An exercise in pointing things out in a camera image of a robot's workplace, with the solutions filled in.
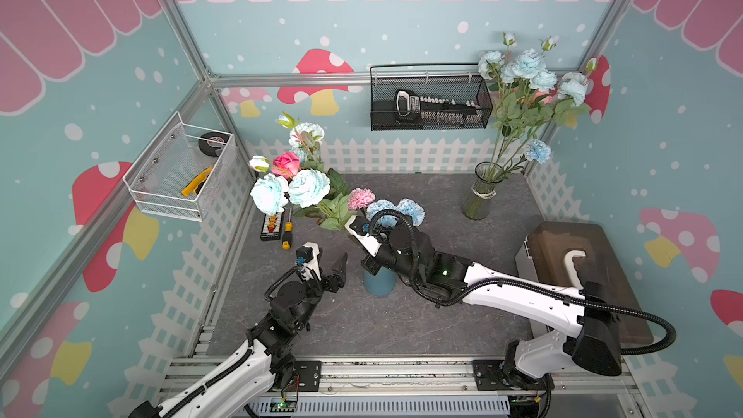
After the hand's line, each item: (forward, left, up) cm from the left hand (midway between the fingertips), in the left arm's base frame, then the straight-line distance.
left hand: (336, 256), depth 78 cm
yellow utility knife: (+11, +35, +17) cm, 40 cm away
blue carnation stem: (+2, -19, +19) cm, 27 cm away
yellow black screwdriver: (+18, +21, -16) cm, 32 cm away
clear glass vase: (+27, -46, -10) cm, 54 cm away
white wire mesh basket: (+14, +41, +17) cm, 47 cm away
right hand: (-1, -5, +12) cm, 13 cm away
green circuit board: (-32, +12, -18) cm, 39 cm away
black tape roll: (+25, +36, +18) cm, 47 cm away
